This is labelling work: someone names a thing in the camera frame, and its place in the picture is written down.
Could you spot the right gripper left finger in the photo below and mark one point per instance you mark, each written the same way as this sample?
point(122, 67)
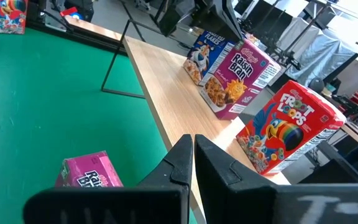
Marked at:
point(154, 202)

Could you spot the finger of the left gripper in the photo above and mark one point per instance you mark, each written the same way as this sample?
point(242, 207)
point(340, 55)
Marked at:
point(216, 15)
point(179, 17)

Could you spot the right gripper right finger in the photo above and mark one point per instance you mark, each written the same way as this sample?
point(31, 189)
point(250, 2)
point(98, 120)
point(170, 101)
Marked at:
point(235, 196)

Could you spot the blue Frosted Flakes cereal box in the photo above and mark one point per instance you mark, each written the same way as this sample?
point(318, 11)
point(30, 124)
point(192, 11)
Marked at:
point(204, 56)

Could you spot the pink Raisin Bran cereal box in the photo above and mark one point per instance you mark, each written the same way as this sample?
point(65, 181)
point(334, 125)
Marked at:
point(89, 171)
point(241, 77)

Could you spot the red Froot Loops cereal box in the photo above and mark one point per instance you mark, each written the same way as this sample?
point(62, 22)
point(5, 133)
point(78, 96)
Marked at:
point(5, 15)
point(291, 130)

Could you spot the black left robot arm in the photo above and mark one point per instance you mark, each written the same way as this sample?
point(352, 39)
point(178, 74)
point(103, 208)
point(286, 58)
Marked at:
point(37, 9)

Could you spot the white draped cloth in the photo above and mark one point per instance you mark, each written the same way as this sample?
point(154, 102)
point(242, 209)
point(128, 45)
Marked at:
point(319, 53)

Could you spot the green table mat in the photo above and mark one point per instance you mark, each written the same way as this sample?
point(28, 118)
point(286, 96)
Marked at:
point(42, 109)

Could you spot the wooden shelf black metal frame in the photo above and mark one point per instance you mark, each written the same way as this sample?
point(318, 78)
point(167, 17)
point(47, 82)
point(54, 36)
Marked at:
point(172, 93)

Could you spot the black metal table frame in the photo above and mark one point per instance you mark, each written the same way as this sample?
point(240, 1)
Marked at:
point(82, 39)

